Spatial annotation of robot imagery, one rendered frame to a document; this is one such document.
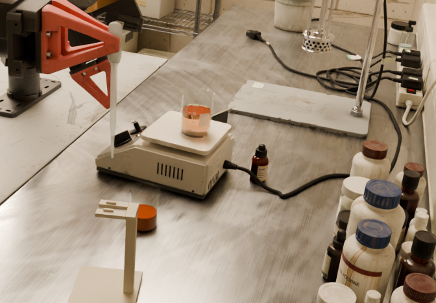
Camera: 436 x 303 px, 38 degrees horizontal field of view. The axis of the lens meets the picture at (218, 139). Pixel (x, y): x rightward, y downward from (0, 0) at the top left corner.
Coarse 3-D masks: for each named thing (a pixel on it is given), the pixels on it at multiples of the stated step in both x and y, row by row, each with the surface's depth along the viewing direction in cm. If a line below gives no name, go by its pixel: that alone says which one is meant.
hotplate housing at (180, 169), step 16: (144, 144) 101; (224, 144) 105; (96, 160) 105; (112, 160) 103; (128, 160) 102; (144, 160) 101; (160, 160) 100; (176, 160) 99; (192, 160) 99; (208, 160) 99; (224, 160) 106; (128, 176) 104; (144, 176) 102; (160, 176) 101; (176, 176) 100; (192, 176) 99; (208, 176) 99; (176, 192) 102; (192, 192) 100; (208, 192) 102
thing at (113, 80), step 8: (120, 24) 64; (112, 64) 65; (112, 72) 66; (112, 80) 66; (112, 88) 67; (112, 96) 67; (112, 104) 67; (112, 112) 68; (112, 120) 68; (112, 128) 69; (112, 136) 69; (112, 144) 70; (112, 152) 70
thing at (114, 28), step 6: (114, 24) 64; (108, 30) 64; (114, 30) 64; (120, 30) 64; (120, 36) 64; (120, 42) 64; (120, 48) 65; (114, 54) 65; (120, 54) 65; (114, 60) 65
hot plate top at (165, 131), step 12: (156, 120) 106; (168, 120) 106; (144, 132) 101; (156, 132) 102; (168, 132) 102; (216, 132) 104; (228, 132) 106; (168, 144) 99; (180, 144) 99; (192, 144) 99; (204, 144) 99; (216, 144) 100
